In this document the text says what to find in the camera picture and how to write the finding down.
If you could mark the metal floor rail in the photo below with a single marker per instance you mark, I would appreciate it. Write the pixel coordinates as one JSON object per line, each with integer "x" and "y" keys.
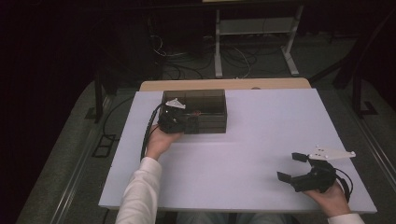
{"x": 79, "y": 161}
{"x": 373, "y": 140}

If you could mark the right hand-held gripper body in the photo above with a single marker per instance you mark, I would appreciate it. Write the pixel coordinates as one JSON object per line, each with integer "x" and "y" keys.
{"x": 317, "y": 182}

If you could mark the black metal stand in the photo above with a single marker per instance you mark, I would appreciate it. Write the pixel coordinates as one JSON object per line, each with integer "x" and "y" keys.
{"x": 357, "y": 99}
{"x": 98, "y": 99}

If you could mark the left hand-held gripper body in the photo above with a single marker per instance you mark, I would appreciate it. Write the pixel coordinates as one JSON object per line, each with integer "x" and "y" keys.
{"x": 170, "y": 119}

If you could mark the person's right hand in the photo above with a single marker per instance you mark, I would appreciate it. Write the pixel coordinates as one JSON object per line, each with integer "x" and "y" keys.
{"x": 331, "y": 200}

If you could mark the white metal stand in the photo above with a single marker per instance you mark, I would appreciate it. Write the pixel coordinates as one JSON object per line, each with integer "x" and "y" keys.
{"x": 218, "y": 46}

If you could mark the dark transparent storage box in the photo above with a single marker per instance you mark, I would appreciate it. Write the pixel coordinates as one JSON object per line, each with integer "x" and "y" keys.
{"x": 208, "y": 121}

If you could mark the person's left hand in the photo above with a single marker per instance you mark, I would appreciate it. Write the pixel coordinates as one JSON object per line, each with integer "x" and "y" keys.
{"x": 160, "y": 143}

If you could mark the black floor frame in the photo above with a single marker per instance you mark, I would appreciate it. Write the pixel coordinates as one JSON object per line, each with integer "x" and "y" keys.
{"x": 100, "y": 149}

